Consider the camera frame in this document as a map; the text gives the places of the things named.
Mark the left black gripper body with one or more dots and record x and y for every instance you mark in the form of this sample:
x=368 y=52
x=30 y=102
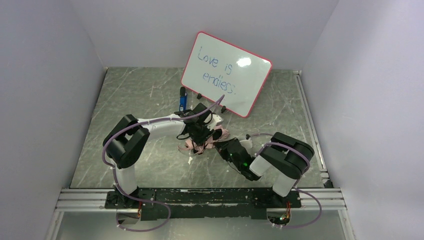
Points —
x=200 y=136

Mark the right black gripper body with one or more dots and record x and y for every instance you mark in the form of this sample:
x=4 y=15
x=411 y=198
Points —
x=227 y=146

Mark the pink folding umbrella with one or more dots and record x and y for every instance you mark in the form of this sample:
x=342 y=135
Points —
x=220 y=134

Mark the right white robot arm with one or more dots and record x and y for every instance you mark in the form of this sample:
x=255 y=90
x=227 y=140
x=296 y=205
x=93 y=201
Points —
x=288 y=155

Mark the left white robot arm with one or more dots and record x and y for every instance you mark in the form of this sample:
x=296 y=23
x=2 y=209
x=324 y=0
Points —
x=123 y=146

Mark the blue whiteboard marker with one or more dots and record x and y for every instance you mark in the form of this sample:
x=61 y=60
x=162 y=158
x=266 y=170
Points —
x=183 y=99

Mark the red-framed whiteboard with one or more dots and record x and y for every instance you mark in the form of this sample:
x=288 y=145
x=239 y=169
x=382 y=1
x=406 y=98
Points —
x=218 y=69

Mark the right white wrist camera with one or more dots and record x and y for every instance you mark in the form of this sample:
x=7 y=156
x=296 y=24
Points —
x=247 y=143

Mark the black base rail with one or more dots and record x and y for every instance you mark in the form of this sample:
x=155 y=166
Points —
x=191 y=203

